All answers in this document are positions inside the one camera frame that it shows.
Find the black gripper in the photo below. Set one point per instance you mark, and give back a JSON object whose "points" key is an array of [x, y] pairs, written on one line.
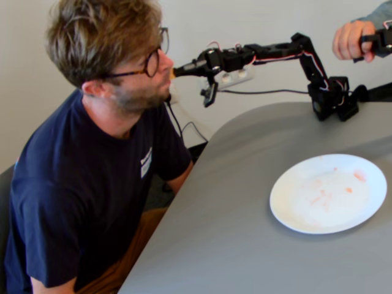
{"points": [[204, 62]]}

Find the wooden fork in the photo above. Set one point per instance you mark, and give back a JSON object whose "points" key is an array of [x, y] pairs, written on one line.
{"points": [[173, 74]]}

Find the operator forearm in blue sleeve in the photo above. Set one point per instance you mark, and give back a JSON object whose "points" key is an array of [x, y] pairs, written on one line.
{"points": [[376, 15]]}

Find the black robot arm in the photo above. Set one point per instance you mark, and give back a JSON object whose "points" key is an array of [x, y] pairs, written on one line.
{"points": [[306, 67]]}

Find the operator hand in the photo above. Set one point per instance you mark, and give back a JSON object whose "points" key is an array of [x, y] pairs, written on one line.
{"points": [[349, 39]]}

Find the black power plug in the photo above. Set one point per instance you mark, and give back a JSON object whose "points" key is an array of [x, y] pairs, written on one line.
{"points": [[168, 99]]}

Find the tortoiseshell round eyeglasses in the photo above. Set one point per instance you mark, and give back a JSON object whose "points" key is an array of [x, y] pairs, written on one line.
{"points": [[151, 62]]}

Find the man in navy t-shirt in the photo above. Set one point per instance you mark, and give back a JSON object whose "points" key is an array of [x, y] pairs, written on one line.
{"points": [[85, 171]]}

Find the white round plate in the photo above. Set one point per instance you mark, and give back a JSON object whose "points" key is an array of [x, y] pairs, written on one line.
{"points": [[337, 211]]}

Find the small black gripper camera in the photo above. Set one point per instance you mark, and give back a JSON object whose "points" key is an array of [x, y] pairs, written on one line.
{"points": [[209, 95]]}

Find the white wall socket panel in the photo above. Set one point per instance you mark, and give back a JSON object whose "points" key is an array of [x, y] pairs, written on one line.
{"points": [[242, 75]]}

